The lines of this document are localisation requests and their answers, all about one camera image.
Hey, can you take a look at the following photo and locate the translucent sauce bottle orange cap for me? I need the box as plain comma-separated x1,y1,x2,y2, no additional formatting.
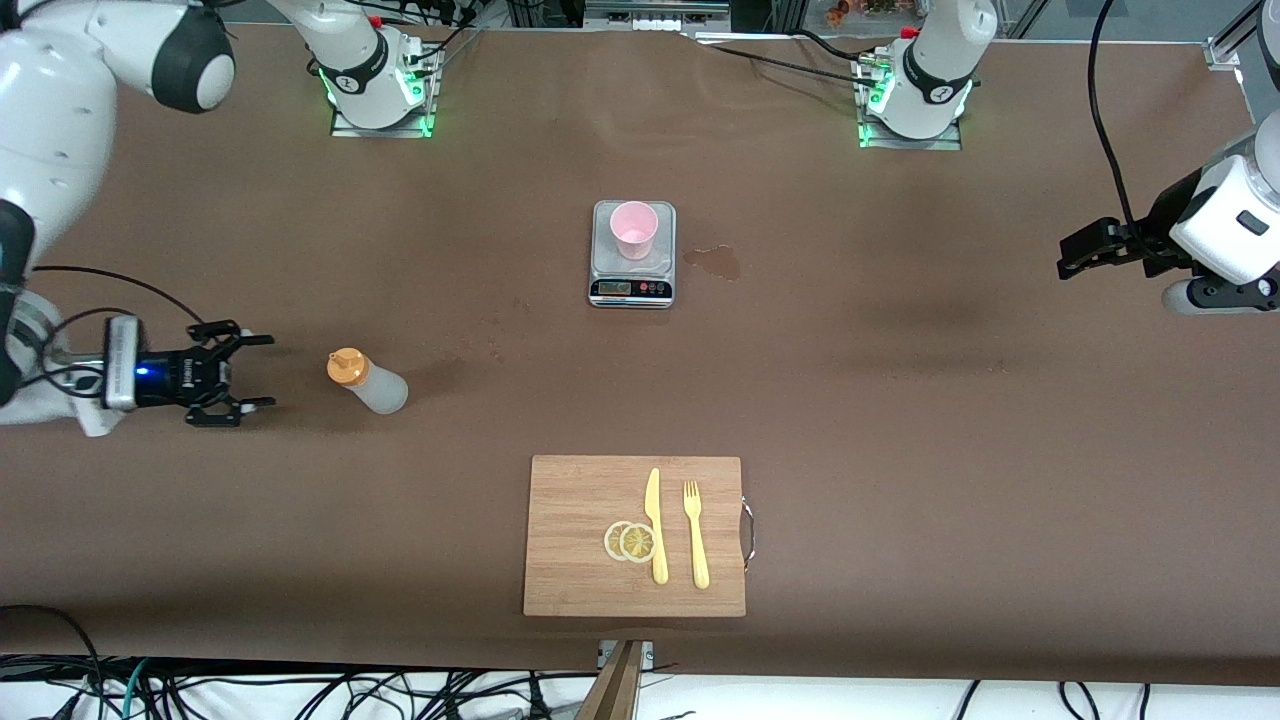
327,347,409,416

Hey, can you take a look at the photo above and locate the pink plastic cup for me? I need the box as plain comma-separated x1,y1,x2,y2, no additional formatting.
610,201,660,262

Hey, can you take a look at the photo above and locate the brown table cover sheet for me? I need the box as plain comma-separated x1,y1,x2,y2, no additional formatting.
0,18,1280,686

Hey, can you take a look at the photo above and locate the bamboo cutting board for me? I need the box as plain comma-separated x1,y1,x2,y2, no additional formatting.
522,455,748,618

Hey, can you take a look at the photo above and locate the liquid spill puddle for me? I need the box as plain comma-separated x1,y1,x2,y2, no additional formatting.
683,245,743,281

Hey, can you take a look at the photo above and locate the silver digital kitchen scale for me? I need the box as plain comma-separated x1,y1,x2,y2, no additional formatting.
587,200,678,310

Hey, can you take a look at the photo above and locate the yellow plastic knife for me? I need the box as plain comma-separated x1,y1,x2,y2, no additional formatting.
644,467,670,586

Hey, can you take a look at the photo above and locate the yellow plastic fork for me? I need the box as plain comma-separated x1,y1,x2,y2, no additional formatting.
683,480,711,590

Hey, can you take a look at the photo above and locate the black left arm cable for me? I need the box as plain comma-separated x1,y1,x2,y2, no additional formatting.
1088,0,1141,233

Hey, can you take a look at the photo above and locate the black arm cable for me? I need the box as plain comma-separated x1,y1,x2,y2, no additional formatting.
30,265,206,396
1088,0,1141,233

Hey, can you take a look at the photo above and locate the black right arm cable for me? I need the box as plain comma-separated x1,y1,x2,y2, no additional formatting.
30,265,206,396

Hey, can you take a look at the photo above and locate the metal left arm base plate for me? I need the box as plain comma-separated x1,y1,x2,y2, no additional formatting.
857,60,963,151

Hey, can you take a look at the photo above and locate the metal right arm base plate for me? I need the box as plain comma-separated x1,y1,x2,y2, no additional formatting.
330,45,438,139

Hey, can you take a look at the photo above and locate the black floor cable loop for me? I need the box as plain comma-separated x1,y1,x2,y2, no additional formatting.
0,604,106,720

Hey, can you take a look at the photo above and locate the black base power cable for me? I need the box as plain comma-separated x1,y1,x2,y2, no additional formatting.
690,28,886,91

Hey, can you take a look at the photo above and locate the wooden post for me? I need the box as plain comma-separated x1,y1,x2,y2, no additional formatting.
578,640,646,720

